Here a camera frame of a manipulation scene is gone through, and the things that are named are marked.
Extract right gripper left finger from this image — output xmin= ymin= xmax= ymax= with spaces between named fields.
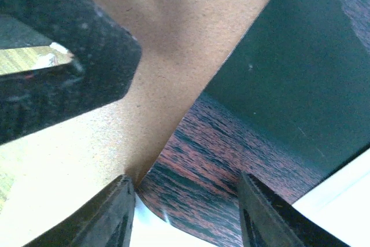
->
xmin=26 ymin=175 xmax=135 ymax=247

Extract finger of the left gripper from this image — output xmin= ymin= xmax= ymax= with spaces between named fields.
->
xmin=1 ymin=0 xmax=142 ymax=143

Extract brown fibreboard backing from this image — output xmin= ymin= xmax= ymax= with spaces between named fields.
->
xmin=0 ymin=0 xmax=291 ymax=247

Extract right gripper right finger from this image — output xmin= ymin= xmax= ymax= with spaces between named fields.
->
xmin=238 ymin=172 xmax=347 ymax=247

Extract red sunset photo print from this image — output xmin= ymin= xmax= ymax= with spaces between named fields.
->
xmin=137 ymin=0 xmax=369 ymax=246

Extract white mat board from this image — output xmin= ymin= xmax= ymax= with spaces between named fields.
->
xmin=130 ymin=150 xmax=369 ymax=246

